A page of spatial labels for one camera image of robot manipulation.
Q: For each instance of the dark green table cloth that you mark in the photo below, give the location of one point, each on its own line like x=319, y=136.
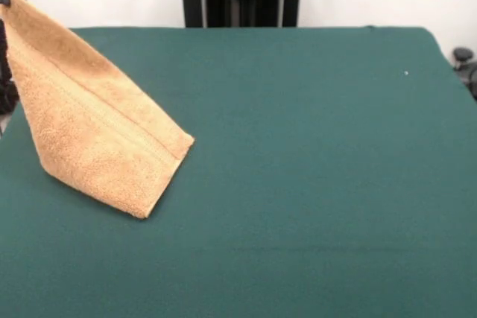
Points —
x=298, y=184

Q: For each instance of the tan terry towel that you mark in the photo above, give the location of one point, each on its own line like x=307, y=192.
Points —
x=85, y=128

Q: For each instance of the pedestal leg with caster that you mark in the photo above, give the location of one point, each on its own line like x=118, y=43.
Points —
x=7, y=100
x=464, y=55

